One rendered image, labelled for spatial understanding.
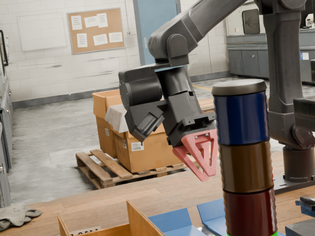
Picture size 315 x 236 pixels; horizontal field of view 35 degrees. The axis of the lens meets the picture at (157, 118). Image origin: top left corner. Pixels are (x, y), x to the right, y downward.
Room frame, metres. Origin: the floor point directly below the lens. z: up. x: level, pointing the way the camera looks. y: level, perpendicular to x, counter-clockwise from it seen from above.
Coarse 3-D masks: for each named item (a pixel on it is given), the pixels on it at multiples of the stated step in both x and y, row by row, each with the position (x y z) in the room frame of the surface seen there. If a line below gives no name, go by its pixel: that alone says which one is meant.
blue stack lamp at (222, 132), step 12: (216, 96) 0.35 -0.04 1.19; (228, 96) 0.34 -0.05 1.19; (240, 96) 0.34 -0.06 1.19; (252, 96) 0.34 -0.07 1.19; (264, 96) 0.35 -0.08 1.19; (216, 108) 0.35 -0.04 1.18; (228, 108) 0.34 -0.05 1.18; (240, 108) 0.34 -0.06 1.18; (252, 108) 0.34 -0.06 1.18; (264, 108) 0.35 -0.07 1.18; (216, 120) 0.35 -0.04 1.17; (228, 120) 0.34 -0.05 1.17; (240, 120) 0.34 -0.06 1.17; (252, 120) 0.34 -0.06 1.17; (264, 120) 0.35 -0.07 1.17; (216, 132) 0.36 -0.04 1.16; (228, 132) 0.34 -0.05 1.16; (240, 132) 0.34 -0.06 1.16; (252, 132) 0.34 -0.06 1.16; (264, 132) 0.34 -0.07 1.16
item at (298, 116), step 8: (312, 64) 0.62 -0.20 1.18; (312, 72) 0.62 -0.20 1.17; (312, 80) 0.62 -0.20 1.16; (304, 96) 0.61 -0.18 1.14; (312, 96) 0.60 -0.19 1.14; (296, 104) 0.60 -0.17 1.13; (304, 104) 0.58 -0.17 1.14; (312, 104) 0.57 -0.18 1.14; (296, 112) 0.60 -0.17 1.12; (304, 112) 0.58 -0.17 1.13; (312, 112) 0.57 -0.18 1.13; (296, 120) 0.60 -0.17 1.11; (304, 120) 0.58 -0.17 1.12; (312, 120) 0.57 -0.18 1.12; (304, 128) 0.58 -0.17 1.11; (312, 128) 0.57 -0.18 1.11
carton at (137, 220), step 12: (132, 204) 0.79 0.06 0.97; (60, 216) 0.77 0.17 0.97; (132, 216) 0.79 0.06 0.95; (144, 216) 0.73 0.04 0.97; (60, 228) 0.76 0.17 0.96; (96, 228) 0.80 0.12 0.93; (108, 228) 0.80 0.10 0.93; (120, 228) 0.81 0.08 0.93; (132, 228) 0.80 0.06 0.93; (144, 228) 0.72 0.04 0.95; (156, 228) 0.67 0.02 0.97
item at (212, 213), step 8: (216, 200) 0.82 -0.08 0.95; (200, 208) 0.80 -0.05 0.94; (208, 208) 0.81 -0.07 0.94; (216, 208) 0.81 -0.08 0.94; (200, 216) 0.80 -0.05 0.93; (208, 216) 0.80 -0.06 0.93; (216, 216) 0.80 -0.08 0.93; (224, 216) 0.81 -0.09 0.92; (208, 224) 0.78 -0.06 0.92; (216, 224) 0.78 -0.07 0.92; (224, 224) 0.77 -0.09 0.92; (224, 232) 0.74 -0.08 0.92
